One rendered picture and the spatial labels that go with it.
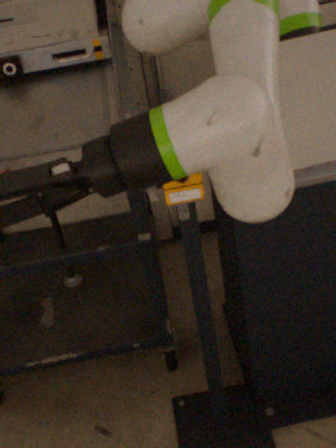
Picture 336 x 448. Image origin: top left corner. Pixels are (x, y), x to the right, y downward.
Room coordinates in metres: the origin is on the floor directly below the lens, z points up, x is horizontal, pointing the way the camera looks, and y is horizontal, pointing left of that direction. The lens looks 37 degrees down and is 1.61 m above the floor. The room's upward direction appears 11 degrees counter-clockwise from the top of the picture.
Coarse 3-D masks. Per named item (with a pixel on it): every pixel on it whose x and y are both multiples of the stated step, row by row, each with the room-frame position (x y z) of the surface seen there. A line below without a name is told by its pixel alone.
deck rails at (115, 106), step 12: (108, 24) 1.88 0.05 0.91; (108, 60) 1.79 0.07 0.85; (108, 72) 1.71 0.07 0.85; (108, 84) 1.64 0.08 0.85; (120, 84) 1.63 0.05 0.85; (108, 96) 1.58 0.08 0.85; (120, 96) 1.56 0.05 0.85; (108, 108) 1.51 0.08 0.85; (120, 108) 1.40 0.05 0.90; (108, 120) 1.45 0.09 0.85; (120, 120) 1.44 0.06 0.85
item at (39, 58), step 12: (96, 36) 1.78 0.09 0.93; (108, 36) 1.80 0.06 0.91; (36, 48) 1.77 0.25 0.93; (48, 48) 1.77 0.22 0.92; (60, 48) 1.77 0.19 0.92; (72, 48) 1.77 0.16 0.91; (84, 48) 1.77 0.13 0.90; (96, 48) 1.77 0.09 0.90; (108, 48) 1.77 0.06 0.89; (24, 60) 1.77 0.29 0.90; (36, 60) 1.77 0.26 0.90; (48, 60) 1.77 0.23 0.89; (84, 60) 1.77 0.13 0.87; (24, 72) 1.77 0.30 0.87
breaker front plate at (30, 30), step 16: (0, 0) 1.78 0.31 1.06; (80, 0) 1.78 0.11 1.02; (16, 16) 1.78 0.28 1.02; (32, 16) 1.78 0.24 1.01; (48, 16) 1.78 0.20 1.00; (64, 16) 1.78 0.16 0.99; (80, 16) 1.78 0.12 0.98; (0, 32) 1.78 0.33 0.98; (16, 32) 1.78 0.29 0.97; (32, 32) 1.78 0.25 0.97; (48, 32) 1.78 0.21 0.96; (64, 32) 1.78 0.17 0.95; (80, 32) 1.78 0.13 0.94; (96, 32) 1.78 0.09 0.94; (0, 48) 1.78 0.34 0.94; (16, 48) 1.78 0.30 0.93
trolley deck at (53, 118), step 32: (96, 64) 1.79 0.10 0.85; (0, 96) 1.70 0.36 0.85; (32, 96) 1.66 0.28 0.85; (64, 96) 1.63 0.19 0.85; (96, 96) 1.60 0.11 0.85; (128, 96) 1.56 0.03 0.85; (0, 128) 1.52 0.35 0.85; (32, 128) 1.49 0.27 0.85; (64, 128) 1.46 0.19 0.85; (96, 128) 1.43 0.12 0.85; (0, 160) 1.37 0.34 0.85; (32, 160) 1.36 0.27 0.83
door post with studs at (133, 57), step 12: (108, 0) 2.04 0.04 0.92; (120, 0) 2.04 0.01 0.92; (120, 12) 2.04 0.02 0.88; (132, 48) 2.04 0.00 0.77; (132, 60) 2.04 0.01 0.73; (132, 72) 2.04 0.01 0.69; (144, 84) 2.04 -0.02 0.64; (144, 96) 2.04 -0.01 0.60; (144, 108) 2.04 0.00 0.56; (156, 192) 2.04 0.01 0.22; (168, 216) 2.04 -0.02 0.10; (168, 228) 2.04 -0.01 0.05
